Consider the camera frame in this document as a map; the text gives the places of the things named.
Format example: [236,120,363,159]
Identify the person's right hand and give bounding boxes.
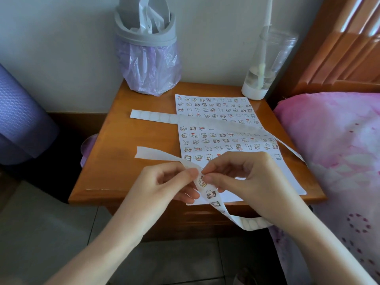
[201,151,312,232]

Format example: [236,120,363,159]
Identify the person's left hand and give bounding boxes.
[111,161,201,235]

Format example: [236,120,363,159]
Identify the white paper sheet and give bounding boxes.
[175,94,307,206]

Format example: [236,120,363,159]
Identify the long white sticker strip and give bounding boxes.
[130,109,306,232]

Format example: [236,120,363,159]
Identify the rows of stuck cartoon stickers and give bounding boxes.
[177,96,283,162]

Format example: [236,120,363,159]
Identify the person's left forearm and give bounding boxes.
[44,218,146,285]

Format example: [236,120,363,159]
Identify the wooden nightstand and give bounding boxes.
[68,81,327,242]

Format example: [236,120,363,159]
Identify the purple plastic container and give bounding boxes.
[80,133,99,168]

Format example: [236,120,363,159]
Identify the pink floral bedding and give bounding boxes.
[268,91,380,285]

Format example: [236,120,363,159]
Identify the clear cup with white base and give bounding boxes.
[241,28,299,101]

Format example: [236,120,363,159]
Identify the purple plastic bin bag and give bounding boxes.
[116,35,182,97]

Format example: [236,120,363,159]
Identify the purple rolled mat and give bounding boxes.
[0,63,60,166]

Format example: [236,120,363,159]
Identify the wooden bed headboard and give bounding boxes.
[268,0,380,107]

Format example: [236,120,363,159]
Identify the grey trash bin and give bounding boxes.
[114,0,178,47]

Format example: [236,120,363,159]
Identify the white backing scraps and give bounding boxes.
[130,0,165,34]

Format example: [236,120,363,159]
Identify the white straw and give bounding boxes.
[257,0,274,88]

